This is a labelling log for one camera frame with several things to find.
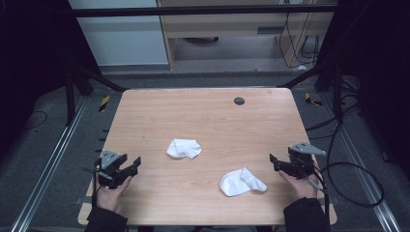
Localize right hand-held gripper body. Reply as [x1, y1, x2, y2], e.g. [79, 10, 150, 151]
[287, 141, 327, 180]

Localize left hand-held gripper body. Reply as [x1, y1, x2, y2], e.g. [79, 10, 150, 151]
[96, 149, 129, 190]

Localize person's right hand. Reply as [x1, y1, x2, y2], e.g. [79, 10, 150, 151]
[278, 169, 319, 200]

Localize person's left hand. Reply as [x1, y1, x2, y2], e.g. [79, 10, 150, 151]
[96, 175, 133, 213]

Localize white ankle sock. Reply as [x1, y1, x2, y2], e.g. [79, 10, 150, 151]
[219, 166, 269, 198]
[166, 138, 203, 160]

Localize yellow black striped tape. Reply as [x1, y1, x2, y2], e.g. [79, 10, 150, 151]
[98, 95, 111, 113]
[304, 92, 324, 107]

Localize black metal stand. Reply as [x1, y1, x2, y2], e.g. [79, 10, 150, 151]
[277, 59, 344, 124]
[63, 57, 130, 128]

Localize dark curtain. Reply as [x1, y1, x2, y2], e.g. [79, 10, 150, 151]
[317, 0, 410, 182]
[0, 0, 98, 156]

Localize white cabinet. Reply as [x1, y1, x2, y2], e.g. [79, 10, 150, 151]
[68, 0, 170, 68]

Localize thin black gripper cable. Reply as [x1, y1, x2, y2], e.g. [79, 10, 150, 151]
[91, 159, 101, 209]

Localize black floor cables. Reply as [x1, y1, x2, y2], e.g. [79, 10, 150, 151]
[305, 75, 366, 141]

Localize silver metal floor rail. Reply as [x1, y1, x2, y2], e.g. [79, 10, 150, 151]
[10, 96, 90, 232]
[318, 92, 403, 232]

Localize black looped gripper cable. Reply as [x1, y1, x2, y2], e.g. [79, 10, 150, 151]
[313, 161, 386, 232]

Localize thin black floor cable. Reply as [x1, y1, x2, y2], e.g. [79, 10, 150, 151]
[22, 109, 49, 131]

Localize black hanging desk cables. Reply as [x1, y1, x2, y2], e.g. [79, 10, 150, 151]
[278, 12, 321, 70]

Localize black horizontal frame bar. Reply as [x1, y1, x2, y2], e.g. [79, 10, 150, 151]
[71, 4, 338, 18]

